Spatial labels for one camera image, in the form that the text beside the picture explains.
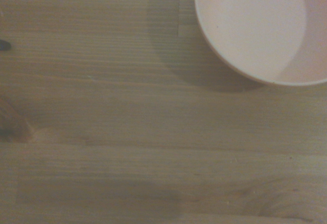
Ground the orange plastic bowl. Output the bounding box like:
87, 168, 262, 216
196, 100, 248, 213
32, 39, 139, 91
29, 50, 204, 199
194, 0, 327, 86

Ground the black wire dish rack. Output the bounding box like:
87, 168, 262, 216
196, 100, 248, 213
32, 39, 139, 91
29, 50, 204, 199
0, 39, 12, 52

